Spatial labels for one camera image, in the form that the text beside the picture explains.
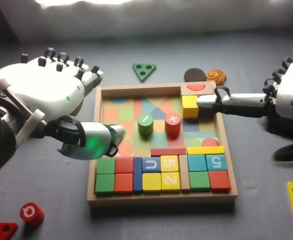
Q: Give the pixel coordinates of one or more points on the green triangle block with holes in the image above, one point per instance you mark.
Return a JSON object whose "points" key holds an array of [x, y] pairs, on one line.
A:
{"points": [[143, 75]]}

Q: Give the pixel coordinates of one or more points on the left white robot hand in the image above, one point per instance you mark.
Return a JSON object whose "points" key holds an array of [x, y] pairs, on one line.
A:
{"points": [[49, 85]]}

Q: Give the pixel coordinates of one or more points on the brown round cookie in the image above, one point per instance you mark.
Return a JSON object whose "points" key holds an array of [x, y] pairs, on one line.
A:
{"points": [[194, 75]]}

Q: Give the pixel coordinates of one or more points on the red x cylinder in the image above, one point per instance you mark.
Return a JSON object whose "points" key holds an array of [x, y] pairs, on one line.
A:
{"points": [[172, 125]]}

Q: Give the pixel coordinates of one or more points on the white backdrop cloth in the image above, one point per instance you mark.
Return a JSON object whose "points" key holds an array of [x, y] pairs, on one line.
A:
{"points": [[161, 20]]}

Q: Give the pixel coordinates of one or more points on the red triangle block with holes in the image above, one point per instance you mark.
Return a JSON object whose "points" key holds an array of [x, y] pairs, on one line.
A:
{"points": [[1, 233]]}

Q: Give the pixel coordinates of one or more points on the blue cube block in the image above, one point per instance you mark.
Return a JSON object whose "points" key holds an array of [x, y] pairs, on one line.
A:
{"points": [[206, 113]]}

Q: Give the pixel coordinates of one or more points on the grey table cloth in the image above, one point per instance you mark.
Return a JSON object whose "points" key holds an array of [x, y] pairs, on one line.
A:
{"points": [[61, 190]]}

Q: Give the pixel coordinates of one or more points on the green minus cylinder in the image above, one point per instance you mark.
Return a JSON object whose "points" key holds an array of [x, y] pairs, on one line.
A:
{"points": [[145, 125]]}

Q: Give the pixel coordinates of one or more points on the orange swirl cookie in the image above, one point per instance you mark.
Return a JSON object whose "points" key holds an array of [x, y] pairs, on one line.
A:
{"points": [[216, 76]]}

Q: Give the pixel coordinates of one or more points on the yellow cube block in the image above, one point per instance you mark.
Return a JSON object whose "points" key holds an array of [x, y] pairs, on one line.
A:
{"points": [[189, 106]]}

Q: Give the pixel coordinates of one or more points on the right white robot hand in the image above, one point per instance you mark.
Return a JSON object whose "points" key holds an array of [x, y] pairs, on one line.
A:
{"points": [[291, 95]]}

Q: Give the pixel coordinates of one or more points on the wooden puzzle tray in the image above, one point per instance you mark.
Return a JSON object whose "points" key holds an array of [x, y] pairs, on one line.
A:
{"points": [[161, 197]]}

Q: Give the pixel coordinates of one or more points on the red Q cylinder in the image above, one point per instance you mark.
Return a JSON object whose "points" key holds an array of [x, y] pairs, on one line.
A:
{"points": [[32, 215]]}

